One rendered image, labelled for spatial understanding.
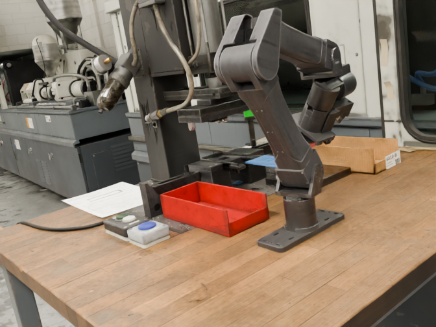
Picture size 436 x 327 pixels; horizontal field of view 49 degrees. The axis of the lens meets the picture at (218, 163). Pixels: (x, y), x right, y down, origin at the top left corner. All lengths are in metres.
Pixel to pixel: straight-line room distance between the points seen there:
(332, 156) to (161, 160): 0.52
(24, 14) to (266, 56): 10.06
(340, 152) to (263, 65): 0.63
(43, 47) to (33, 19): 5.15
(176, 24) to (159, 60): 0.14
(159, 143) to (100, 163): 2.94
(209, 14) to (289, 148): 0.52
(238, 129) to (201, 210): 1.25
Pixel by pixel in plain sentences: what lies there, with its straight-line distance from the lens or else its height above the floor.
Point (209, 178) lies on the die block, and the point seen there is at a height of 0.96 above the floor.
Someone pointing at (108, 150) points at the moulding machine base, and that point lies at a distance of 4.42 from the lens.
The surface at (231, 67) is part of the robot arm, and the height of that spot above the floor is 1.25.
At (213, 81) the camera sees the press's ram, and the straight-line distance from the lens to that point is 1.30.
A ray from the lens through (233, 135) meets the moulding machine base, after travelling 2.29.
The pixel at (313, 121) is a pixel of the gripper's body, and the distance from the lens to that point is 1.04.
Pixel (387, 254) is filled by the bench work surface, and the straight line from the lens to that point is 0.87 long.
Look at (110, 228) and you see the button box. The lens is 1.14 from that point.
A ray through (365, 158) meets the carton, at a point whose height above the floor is 0.94.
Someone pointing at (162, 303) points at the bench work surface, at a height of 0.90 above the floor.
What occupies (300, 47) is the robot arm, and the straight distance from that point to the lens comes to 0.92.
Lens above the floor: 1.28
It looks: 13 degrees down
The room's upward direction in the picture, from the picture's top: 9 degrees counter-clockwise
